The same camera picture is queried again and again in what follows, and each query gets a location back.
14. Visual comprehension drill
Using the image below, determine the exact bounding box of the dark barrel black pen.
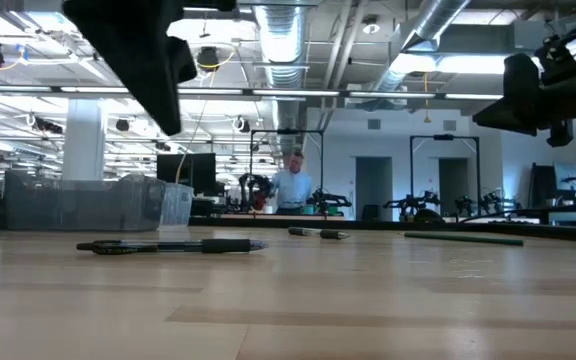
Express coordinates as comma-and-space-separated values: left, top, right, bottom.
75, 237, 270, 257

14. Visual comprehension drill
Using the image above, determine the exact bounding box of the black background gantry frame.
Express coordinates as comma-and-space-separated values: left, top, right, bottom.
408, 133, 482, 218
248, 127, 326, 218

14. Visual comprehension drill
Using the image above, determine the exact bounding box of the clear barrel black pen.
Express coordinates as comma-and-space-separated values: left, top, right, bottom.
287, 225, 352, 241

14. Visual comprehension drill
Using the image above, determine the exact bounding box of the person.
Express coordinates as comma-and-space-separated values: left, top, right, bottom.
268, 150, 315, 217

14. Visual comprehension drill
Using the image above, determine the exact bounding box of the white pillar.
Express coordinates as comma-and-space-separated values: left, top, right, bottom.
61, 97, 109, 182

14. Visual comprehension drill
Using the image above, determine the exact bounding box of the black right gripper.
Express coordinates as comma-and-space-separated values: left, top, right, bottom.
472, 51, 576, 148

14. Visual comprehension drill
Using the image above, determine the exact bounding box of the background wooden table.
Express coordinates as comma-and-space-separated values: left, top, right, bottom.
219, 212, 347, 223

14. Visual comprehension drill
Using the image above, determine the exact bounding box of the background lit monitor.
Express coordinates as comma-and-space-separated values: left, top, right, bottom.
552, 161, 576, 196

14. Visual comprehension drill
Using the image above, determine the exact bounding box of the black background monitor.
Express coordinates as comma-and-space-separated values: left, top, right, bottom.
156, 153, 193, 186
190, 151, 218, 198

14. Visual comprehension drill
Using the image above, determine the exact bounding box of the clear plastic bin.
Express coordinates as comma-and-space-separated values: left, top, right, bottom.
160, 181, 196, 228

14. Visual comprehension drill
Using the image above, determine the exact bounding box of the silver ventilation duct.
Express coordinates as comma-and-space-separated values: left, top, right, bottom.
367, 0, 472, 109
252, 0, 311, 151

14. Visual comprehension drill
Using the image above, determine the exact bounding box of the smoky grey plastic bin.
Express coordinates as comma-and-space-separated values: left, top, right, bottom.
3, 170, 168, 233

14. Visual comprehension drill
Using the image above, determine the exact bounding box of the green pencil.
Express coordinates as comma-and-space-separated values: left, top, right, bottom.
403, 231, 526, 248

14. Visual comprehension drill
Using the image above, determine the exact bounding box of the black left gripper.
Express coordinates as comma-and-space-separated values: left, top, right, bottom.
62, 0, 238, 137

